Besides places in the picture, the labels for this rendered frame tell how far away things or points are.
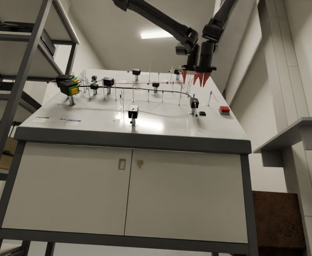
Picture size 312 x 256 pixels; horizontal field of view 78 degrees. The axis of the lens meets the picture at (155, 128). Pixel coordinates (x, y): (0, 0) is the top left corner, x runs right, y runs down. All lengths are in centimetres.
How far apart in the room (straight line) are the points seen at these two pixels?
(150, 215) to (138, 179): 17
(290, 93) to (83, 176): 290
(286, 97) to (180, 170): 247
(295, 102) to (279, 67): 58
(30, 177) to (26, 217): 18
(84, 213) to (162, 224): 36
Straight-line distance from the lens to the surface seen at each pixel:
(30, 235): 111
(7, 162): 139
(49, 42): 175
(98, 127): 105
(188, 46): 105
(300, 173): 294
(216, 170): 102
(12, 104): 125
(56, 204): 106
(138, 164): 98
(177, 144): 96
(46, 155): 112
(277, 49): 366
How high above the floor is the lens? 58
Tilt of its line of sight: 19 degrees up
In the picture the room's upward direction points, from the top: 4 degrees clockwise
